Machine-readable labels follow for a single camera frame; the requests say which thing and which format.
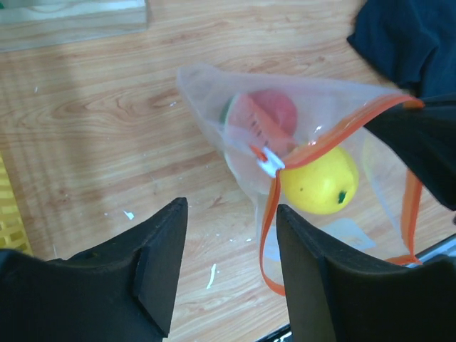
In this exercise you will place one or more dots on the watermelon slice toy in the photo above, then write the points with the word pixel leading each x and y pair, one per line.
pixel 245 124

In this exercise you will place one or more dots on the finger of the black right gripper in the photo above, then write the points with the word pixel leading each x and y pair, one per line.
pixel 424 139

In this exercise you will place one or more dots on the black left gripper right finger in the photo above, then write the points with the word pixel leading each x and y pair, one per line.
pixel 337 293

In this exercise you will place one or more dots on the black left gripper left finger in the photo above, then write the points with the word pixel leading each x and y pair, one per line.
pixel 121 290

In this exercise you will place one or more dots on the yellow lemon toy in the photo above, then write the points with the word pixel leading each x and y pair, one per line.
pixel 324 186

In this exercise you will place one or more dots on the yellow plastic basket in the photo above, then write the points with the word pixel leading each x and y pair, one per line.
pixel 13 233

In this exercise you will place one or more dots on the clear orange zip bag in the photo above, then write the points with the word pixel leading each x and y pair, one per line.
pixel 304 142

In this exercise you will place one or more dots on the dark navy cloth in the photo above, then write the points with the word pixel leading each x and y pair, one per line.
pixel 411 43

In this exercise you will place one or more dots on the wooden clothes rack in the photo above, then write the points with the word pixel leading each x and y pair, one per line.
pixel 35 24

